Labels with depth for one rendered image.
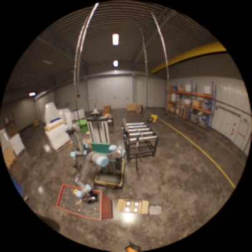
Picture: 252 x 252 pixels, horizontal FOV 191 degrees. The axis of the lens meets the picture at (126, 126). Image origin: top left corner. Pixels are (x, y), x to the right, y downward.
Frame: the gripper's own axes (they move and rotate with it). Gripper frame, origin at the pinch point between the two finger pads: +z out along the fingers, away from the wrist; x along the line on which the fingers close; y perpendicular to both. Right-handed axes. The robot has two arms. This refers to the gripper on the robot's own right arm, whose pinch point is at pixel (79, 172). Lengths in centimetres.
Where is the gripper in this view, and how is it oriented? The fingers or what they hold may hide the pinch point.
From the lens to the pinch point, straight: 124.5
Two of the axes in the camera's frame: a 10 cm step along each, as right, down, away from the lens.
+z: 1.7, 9.9, 0.0
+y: -0.1, 0.1, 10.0
